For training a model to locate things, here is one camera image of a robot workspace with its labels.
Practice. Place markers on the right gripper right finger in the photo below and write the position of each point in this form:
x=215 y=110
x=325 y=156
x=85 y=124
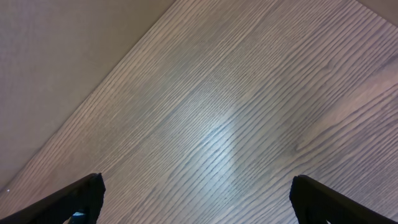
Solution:
x=314 y=203

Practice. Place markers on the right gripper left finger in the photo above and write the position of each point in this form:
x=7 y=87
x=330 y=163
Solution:
x=79 y=202

